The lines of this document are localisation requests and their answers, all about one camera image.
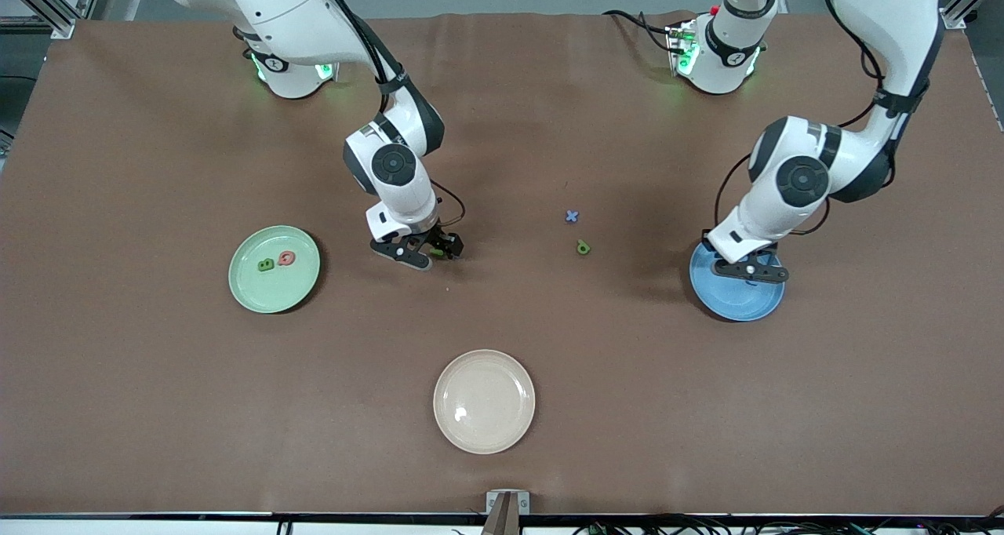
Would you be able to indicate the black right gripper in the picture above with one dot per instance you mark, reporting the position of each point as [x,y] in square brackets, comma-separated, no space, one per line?
[436,238]

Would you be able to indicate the red foam letter Q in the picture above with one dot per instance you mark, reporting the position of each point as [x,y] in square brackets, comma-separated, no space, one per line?
[287,259]

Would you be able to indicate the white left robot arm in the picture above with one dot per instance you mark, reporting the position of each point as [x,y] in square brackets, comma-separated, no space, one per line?
[886,17]

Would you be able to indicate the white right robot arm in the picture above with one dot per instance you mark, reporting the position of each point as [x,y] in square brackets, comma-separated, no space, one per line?
[290,9]

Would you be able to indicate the blue plate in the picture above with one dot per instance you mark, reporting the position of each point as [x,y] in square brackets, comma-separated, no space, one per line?
[737,303]

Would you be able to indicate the brown table cover mat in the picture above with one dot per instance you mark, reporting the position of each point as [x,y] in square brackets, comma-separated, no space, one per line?
[502,323]

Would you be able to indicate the beige plate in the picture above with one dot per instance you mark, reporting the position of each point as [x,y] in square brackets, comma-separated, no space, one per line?
[484,402]

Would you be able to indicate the green plate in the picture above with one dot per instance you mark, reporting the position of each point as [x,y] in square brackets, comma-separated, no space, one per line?
[263,292]

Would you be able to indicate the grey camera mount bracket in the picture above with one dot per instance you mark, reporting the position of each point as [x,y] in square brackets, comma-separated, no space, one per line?
[507,511]

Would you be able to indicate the aluminium frame profile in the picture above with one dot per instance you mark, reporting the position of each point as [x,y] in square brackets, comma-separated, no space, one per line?
[59,25]
[961,19]

